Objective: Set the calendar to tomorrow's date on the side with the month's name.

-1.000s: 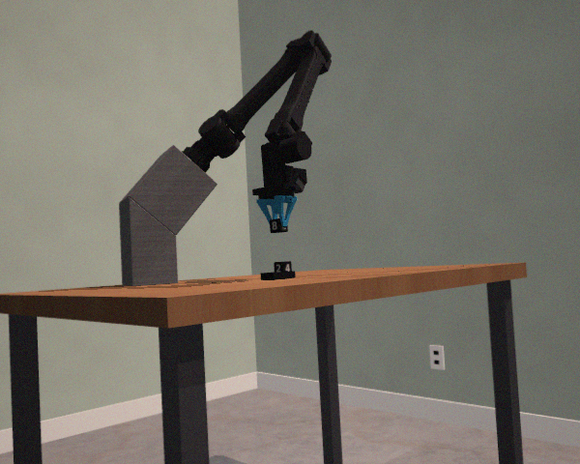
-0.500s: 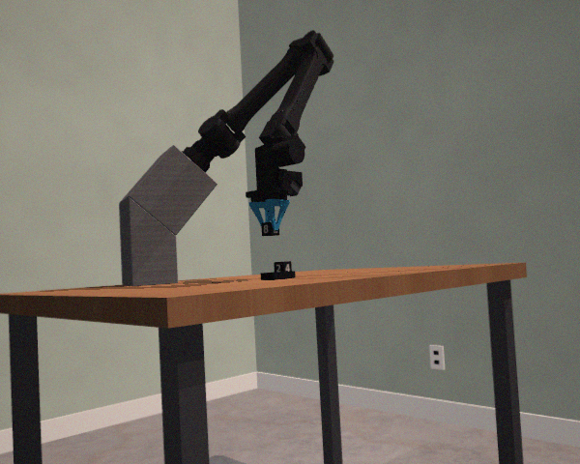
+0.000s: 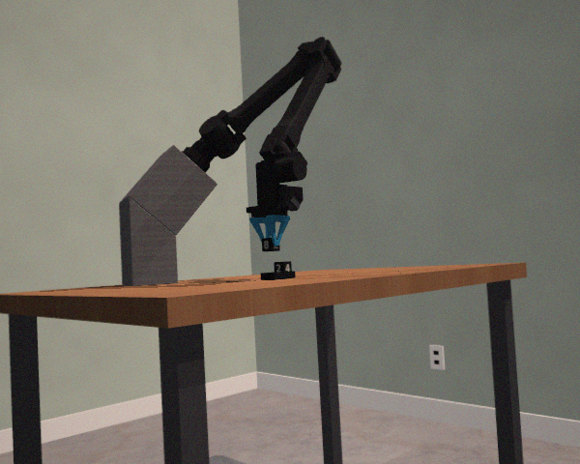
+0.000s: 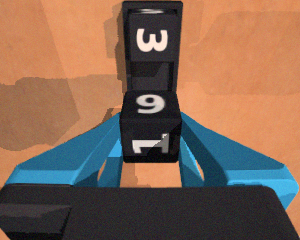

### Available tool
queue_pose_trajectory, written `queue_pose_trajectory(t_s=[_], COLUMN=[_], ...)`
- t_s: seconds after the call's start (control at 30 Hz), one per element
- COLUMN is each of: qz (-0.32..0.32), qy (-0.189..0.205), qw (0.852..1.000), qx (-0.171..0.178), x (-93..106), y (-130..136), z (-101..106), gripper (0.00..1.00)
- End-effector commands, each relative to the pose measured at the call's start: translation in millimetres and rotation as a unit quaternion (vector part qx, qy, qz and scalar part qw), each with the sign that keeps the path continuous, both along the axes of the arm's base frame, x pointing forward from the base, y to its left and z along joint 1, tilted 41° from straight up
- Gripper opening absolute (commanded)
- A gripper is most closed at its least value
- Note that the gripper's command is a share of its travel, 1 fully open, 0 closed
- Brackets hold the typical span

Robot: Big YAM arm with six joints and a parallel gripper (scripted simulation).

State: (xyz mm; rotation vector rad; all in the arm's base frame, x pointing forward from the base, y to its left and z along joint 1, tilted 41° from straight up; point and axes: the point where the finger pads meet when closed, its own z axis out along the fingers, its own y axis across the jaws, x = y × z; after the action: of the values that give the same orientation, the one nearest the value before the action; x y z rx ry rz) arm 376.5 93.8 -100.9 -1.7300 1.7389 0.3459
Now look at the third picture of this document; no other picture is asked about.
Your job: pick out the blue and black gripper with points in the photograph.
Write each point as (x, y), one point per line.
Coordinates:
(269, 214)

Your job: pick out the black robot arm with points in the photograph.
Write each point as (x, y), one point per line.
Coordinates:
(280, 164)

